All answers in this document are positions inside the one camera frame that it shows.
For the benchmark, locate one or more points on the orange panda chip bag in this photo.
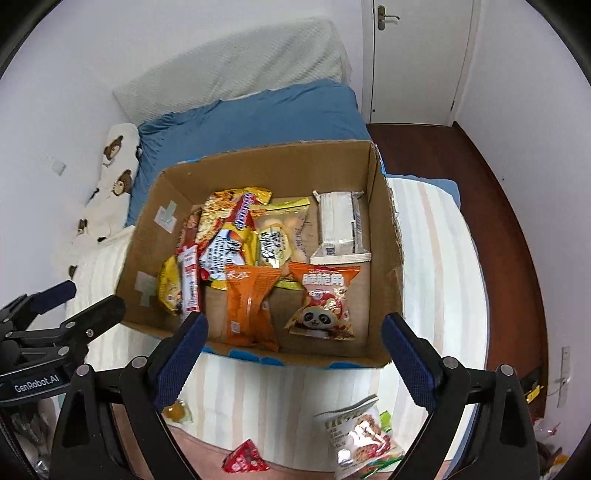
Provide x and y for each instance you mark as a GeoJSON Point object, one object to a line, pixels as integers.
{"type": "Point", "coordinates": [324, 311]}

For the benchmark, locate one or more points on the striped cream pink blanket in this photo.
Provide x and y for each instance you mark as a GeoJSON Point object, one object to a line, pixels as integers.
{"type": "Point", "coordinates": [445, 301]}

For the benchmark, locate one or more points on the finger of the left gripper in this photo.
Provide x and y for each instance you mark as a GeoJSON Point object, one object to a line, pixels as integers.
{"type": "Point", "coordinates": [25, 308]}
{"type": "Point", "coordinates": [84, 327]}

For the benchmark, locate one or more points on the brown cardboard box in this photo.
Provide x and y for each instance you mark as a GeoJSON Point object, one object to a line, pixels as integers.
{"type": "Point", "coordinates": [290, 172]}

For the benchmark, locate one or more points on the orange snack packet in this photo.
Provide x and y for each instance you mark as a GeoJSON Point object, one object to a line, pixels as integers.
{"type": "Point", "coordinates": [248, 320]}

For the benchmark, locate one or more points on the beige oat snack bag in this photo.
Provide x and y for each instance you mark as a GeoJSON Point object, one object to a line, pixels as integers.
{"type": "Point", "coordinates": [340, 427]}

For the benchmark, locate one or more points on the colourful fruit candy bag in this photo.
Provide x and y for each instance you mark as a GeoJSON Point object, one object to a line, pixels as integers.
{"type": "Point", "coordinates": [377, 448]}

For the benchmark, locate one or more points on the red white striped packet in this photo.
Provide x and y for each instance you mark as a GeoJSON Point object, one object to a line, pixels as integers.
{"type": "Point", "coordinates": [189, 275]}

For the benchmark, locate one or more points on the white wall socket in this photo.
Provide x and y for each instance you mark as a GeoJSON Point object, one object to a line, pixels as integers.
{"type": "Point", "coordinates": [58, 167]}

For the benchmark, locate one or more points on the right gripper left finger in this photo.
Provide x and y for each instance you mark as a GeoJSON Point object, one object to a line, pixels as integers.
{"type": "Point", "coordinates": [86, 443]}

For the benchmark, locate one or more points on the blue bed sheet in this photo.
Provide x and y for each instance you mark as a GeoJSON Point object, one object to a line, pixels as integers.
{"type": "Point", "coordinates": [322, 110]}

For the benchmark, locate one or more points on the dark red snack packet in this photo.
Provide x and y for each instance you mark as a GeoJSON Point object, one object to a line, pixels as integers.
{"type": "Point", "coordinates": [188, 232]}

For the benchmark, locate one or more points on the Korean cheese noodle packet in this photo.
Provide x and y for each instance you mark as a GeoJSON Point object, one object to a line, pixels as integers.
{"type": "Point", "coordinates": [225, 232]}

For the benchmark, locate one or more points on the metal door handle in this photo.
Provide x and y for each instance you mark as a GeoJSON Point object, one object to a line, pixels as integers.
{"type": "Point", "coordinates": [384, 18]}

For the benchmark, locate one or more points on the grey white folded quilt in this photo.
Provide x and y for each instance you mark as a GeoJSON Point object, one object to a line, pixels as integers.
{"type": "Point", "coordinates": [269, 57]}

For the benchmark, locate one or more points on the white door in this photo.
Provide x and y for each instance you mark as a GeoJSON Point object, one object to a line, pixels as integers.
{"type": "Point", "coordinates": [415, 71]}

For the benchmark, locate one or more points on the bear print pillow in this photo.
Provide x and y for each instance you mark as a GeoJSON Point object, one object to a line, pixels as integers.
{"type": "Point", "coordinates": [105, 213]}

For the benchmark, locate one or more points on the red chocolate snack bag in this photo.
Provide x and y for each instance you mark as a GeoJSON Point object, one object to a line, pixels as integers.
{"type": "Point", "coordinates": [244, 459]}

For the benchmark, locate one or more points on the yellow clear pastry packet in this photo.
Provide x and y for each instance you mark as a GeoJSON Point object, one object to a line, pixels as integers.
{"type": "Point", "coordinates": [278, 237]}

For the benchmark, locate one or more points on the white carton box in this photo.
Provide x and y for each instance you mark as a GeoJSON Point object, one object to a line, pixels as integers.
{"type": "Point", "coordinates": [341, 229]}

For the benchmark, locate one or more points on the yellow snack packet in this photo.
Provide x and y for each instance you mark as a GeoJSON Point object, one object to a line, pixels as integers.
{"type": "Point", "coordinates": [169, 286]}

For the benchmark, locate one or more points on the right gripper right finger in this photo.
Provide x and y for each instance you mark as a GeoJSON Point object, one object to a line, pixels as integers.
{"type": "Point", "coordinates": [500, 443]}

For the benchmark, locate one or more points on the orange jelly cup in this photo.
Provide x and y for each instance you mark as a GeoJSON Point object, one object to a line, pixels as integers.
{"type": "Point", "coordinates": [177, 413]}

